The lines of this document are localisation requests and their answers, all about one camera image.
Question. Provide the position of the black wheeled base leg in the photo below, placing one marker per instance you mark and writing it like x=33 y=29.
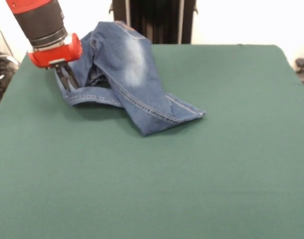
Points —
x=2 y=74

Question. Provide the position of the dark green table cloth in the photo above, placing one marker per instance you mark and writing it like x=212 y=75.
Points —
x=67 y=186

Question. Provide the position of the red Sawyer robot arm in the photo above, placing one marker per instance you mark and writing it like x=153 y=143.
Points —
x=40 y=22

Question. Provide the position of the blue denim jeans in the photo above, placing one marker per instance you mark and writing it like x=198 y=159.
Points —
x=132 y=82

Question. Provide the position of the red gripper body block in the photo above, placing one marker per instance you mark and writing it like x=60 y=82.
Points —
x=57 y=54

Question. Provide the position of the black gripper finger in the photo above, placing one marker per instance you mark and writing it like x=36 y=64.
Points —
x=72 y=77
x=63 y=78

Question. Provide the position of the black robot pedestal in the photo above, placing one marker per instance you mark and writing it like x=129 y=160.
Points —
x=162 y=22

